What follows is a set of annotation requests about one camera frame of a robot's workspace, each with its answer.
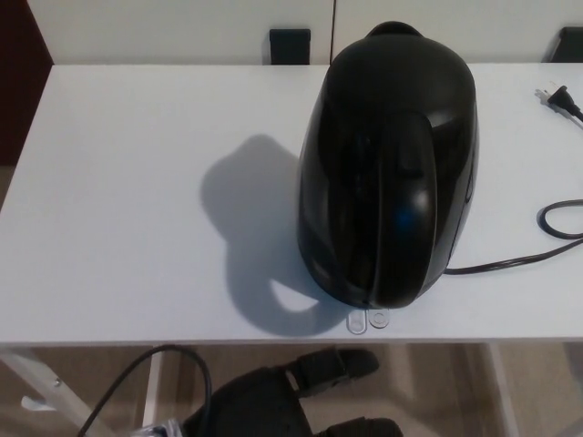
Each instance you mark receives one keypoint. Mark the dark red-brown door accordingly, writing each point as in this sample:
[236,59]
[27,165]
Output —
[20,77]

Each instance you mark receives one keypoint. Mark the round clear plastic kettle tab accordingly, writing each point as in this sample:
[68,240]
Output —
[379,318]

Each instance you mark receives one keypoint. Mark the white plastic leg bracket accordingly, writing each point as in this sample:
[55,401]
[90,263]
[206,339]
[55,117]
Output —
[33,404]

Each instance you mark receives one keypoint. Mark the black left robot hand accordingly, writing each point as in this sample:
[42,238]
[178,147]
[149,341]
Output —
[255,405]

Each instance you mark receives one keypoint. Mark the long clear plastic kettle tab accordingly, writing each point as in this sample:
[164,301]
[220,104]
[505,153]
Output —
[357,323]

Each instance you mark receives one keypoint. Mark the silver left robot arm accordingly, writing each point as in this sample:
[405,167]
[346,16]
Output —
[159,430]

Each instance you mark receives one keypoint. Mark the black electric kettle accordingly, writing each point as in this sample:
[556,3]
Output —
[387,182]

